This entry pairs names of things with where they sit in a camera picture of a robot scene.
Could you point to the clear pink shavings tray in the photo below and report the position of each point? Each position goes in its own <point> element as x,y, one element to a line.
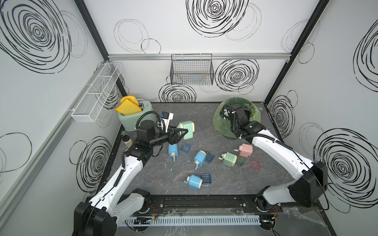
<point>256,163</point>

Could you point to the bin with green bag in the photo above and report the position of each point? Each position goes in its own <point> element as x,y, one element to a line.
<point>222,125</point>

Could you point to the white mesh wall shelf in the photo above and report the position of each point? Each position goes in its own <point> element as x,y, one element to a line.
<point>96,95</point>

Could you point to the clear blue shavings tray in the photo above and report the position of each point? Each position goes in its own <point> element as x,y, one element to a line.
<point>206,179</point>

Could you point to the green cream pencil sharpener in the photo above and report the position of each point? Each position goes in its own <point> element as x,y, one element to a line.
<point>228,159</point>

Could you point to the yellow green pencil sharpener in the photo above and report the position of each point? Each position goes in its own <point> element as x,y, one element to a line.
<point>190,126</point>

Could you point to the mint green toaster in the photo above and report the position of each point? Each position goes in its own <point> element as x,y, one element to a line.
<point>129,121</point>

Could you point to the clear green shavings tray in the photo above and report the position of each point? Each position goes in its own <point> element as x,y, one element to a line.
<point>240,162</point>

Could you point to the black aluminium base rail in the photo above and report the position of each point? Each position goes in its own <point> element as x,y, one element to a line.
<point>200,202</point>

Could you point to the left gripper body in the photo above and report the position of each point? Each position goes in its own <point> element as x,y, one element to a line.
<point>170,140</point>

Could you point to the blue sharpener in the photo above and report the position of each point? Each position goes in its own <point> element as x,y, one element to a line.
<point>173,151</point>
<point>194,182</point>
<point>199,159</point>

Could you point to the pink pencil sharpener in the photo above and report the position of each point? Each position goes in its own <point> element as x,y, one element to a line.
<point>244,150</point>

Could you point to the small black-capped bottle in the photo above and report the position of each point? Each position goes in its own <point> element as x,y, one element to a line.
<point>127,141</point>

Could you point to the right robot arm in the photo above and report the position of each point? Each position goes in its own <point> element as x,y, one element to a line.
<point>310,178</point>

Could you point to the yellow toy toast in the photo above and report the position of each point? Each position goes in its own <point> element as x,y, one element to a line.
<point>129,105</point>

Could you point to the black wire basket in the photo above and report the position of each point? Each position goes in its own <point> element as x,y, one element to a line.
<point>192,69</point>

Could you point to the grey slotted cable duct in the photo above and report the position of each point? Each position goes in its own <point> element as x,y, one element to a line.
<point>220,220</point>

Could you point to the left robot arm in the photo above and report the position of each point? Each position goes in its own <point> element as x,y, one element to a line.
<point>106,211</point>

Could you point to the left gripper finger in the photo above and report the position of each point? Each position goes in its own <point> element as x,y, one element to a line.
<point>177,138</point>
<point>179,130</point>

